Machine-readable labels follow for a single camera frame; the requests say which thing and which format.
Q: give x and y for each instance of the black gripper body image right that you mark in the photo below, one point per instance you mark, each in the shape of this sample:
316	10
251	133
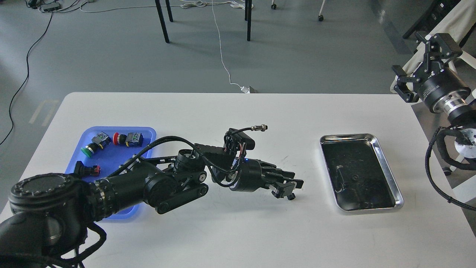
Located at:
443	92

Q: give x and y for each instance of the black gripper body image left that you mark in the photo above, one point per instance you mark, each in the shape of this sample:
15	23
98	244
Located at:
250	172

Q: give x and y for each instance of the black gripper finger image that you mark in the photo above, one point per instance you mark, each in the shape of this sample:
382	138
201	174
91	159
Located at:
271	173
281	190
401	85
439	46

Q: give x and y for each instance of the silver metal tray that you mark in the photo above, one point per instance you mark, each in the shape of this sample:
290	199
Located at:
360	176

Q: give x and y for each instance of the blue plastic tray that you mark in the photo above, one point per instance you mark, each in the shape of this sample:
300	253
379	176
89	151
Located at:
112	156

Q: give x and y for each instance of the black table leg right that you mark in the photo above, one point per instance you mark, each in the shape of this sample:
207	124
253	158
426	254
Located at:
248	14

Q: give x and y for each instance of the black table leg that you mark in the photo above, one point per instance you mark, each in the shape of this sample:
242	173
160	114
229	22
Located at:
248	14
162	19

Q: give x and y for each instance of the black table leg left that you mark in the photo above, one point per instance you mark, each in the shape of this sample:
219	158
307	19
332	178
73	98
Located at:
162	19

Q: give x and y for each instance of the red push button switch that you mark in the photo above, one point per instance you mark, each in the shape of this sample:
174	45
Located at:
132	139

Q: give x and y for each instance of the green push button switch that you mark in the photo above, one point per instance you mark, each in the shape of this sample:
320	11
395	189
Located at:
98	142

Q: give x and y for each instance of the black push button switch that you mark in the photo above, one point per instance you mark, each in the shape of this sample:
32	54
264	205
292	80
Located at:
87	169

